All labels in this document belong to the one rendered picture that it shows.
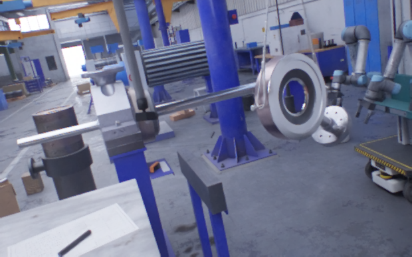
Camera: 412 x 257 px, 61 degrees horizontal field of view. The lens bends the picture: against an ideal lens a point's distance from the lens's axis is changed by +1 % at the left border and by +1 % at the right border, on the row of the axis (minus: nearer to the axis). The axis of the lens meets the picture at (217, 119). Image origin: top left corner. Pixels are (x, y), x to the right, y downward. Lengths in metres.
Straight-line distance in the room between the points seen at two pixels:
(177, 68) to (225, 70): 2.00
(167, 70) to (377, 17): 3.76
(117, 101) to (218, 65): 2.06
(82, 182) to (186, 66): 2.92
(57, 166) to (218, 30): 2.14
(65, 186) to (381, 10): 5.72
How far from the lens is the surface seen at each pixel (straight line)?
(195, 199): 2.13
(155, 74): 5.79
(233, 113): 4.07
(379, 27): 6.99
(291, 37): 9.07
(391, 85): 2.66
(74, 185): 3.73
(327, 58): 8.22
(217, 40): 3.96
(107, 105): 2.11
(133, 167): 2.05
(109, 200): 1.69
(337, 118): 1.75
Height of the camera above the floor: 1.51
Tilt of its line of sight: 14 degrees down
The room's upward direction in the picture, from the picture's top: 11 degrees counter-clockwise
